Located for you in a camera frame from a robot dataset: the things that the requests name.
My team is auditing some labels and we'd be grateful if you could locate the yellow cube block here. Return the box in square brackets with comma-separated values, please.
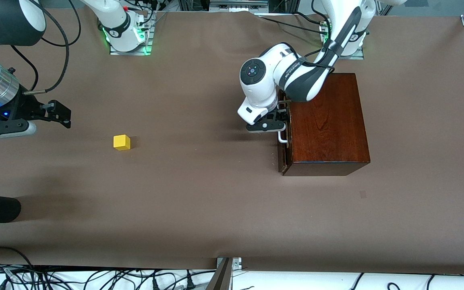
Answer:
[113, 135, 131, 151]

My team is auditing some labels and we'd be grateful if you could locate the dark metal post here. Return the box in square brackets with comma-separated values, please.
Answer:
[205, 258, 234, 290]

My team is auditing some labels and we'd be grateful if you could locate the wooden drawer with white handle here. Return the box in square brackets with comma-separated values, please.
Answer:
[277, 93, 293, 174]

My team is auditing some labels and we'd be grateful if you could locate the brown table cover sheet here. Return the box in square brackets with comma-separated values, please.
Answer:
[0, 10, 464, 271]

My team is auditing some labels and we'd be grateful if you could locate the black cable tangle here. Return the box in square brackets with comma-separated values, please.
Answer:
[0, 264, 217, 290]

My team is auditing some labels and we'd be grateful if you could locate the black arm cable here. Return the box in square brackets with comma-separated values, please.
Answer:
[10, 0, 83, 94]
[278, 39, 338, 112]

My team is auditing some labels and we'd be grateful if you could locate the dark brown wooden cabinet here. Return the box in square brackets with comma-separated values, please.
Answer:
[281, 73, 371, 177]

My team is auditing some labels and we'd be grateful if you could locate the thin black cable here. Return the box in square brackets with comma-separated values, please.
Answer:
[257, 15, 330, 34]
[288, 11, 326, 25]

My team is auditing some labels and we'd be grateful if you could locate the aluminium left arm base plate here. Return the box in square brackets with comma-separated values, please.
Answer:
[322, 24, 365, 60]

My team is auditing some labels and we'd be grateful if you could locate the aluminium frame structure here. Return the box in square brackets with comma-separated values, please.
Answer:
[178, 0, 298, 13]

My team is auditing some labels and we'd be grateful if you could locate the aluminium right arm base plate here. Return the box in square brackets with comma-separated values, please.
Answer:
[109, 11, 153, 56]

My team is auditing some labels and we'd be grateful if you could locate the aluminium corner bracket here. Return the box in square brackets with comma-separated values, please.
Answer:
[216, 257, 242, 271]

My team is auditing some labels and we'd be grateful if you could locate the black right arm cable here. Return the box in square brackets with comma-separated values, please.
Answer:
[10, 0, 83, 94]

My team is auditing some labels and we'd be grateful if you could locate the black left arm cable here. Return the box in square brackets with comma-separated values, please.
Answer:
[278, 39, 338, 112]

